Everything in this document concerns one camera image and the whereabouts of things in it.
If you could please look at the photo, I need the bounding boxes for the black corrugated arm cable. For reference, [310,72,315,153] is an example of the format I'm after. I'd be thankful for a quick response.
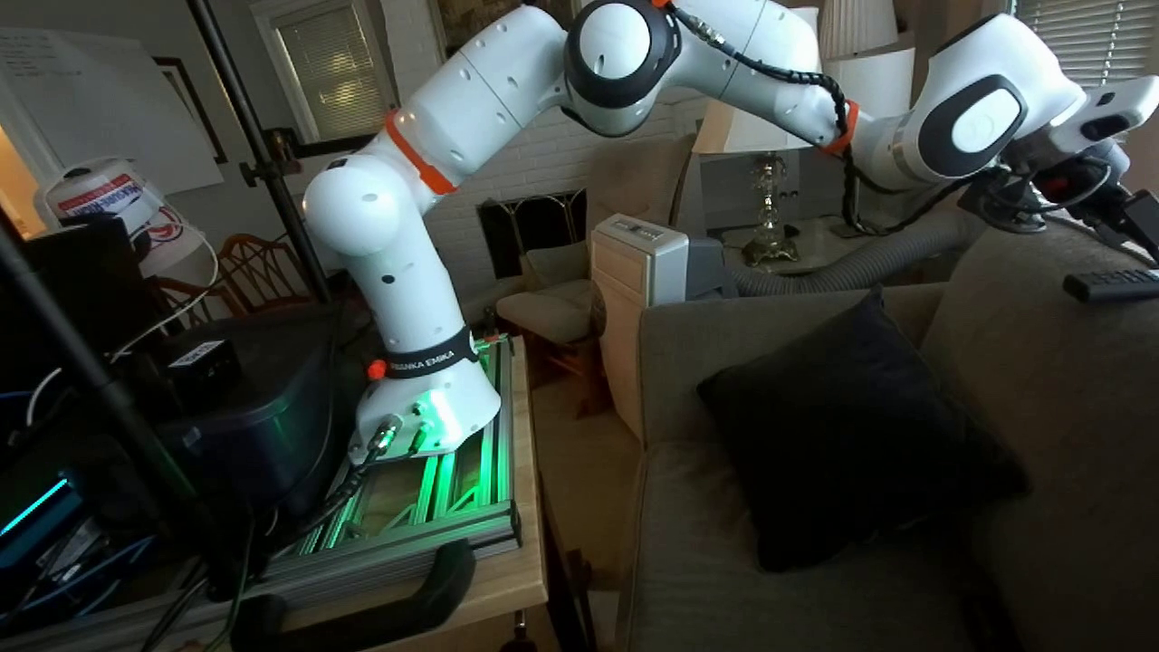
[662,0,1129,239]

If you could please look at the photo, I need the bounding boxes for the dark fireplace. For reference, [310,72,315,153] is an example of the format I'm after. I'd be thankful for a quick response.
[473,188,598,282]

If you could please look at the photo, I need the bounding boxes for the white board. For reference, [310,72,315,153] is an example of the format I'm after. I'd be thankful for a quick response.
[0,22,228,199]

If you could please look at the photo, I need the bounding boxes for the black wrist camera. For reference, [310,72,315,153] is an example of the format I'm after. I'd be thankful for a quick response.
[1032,156,1123,209]

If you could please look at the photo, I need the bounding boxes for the grey fabric sofa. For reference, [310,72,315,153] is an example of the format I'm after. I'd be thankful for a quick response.
[610,220,1159,652]

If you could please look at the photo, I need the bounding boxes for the white air purifier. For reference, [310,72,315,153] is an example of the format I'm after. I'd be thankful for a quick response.
[585,209,691,443]

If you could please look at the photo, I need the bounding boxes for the dark remote control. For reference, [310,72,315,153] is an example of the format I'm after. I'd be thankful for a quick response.
[1057,264,1159,306]

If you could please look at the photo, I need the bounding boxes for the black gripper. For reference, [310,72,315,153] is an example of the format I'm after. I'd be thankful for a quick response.
[1094,181,1159,262]

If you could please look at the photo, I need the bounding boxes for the brass table lamp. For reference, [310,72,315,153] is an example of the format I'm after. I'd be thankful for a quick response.
[735,148,802,269]

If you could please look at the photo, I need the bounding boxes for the wooden chair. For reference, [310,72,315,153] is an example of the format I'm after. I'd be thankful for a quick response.
[150,228,318,326]

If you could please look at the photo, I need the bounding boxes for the black table clamp handle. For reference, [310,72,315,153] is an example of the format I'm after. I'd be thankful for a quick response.
[232,535,481,652]

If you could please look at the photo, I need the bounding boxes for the black cushion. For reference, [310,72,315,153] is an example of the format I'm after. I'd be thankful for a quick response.
[695,285,1035,579]

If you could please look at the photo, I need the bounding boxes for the white bag red print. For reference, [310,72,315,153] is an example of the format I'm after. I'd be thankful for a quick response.
[38,156,220,291]

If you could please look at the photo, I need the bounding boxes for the framed wall picture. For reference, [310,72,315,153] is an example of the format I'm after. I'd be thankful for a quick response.
[247,0,409,156]

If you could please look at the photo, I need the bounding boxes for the black bin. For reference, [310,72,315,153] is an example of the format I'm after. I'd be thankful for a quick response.
[156,316,368,525]

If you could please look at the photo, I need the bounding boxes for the thin black stand pole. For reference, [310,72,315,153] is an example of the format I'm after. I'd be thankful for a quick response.
[185,0,336,304]

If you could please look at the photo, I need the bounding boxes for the beige armchair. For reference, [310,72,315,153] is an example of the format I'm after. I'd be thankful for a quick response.
[490,130,704,350]

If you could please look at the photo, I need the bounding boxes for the white window blinds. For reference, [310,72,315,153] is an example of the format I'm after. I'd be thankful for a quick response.
[1016,0,1159,89]

